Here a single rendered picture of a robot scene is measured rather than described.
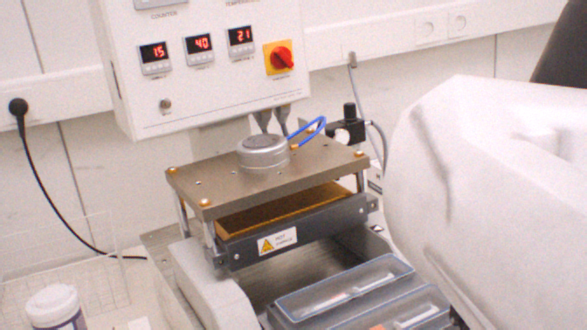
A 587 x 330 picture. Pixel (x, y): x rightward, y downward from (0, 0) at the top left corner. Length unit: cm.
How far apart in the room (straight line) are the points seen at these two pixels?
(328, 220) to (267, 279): 15
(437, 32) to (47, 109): 98
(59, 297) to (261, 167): 45
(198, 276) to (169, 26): 38
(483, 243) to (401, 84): 143
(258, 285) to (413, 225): 67
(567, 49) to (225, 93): 69
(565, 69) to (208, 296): 56
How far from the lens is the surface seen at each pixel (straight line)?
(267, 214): 82
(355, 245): 93
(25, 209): 146
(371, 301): 73
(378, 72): 156
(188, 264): 85
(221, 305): 75
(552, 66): 35
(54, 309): 106
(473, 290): 20
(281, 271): 92
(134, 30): 89
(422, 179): 24
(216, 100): 94
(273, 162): 82
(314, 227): 82
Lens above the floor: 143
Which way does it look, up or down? 23 degrees down
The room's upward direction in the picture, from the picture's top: 7 degrees counter-clockwise
